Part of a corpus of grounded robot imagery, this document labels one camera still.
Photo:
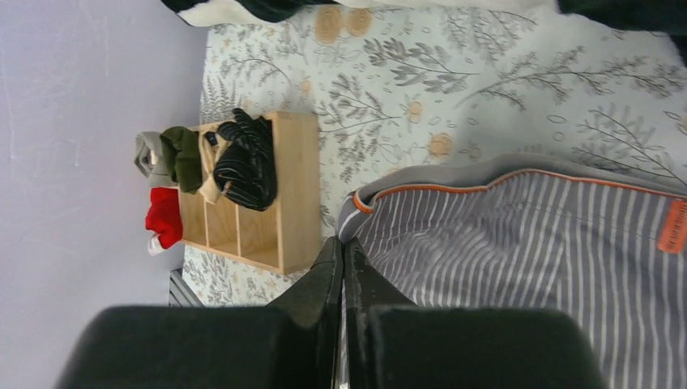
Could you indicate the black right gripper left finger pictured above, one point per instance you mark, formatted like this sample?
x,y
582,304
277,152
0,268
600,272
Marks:
x,y
292,342

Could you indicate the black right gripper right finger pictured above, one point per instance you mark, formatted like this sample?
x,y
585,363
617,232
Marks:
x,y
394,343

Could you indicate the wooden divided organizer box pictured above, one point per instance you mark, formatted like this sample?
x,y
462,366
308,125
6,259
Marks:
x,y
287,236

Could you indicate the grey striped underwear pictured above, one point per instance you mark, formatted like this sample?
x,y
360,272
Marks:
x,y
530,231

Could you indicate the red rolled sock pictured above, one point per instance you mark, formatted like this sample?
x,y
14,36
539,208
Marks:
x,y
163,219

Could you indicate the beige rolled sock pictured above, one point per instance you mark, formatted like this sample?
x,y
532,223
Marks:
x,y
211,147

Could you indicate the dark green rolled sock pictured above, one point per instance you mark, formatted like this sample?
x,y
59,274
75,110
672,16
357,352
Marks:
x,y
181,157

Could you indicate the grey rolled sock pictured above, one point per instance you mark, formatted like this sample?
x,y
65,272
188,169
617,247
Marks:
x,y
148,159

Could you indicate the floral patterned bed sheet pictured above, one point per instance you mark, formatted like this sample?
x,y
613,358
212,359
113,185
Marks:
x,y
396,88

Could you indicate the black white checkered pillow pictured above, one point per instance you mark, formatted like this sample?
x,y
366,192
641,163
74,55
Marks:
x,y
668,17

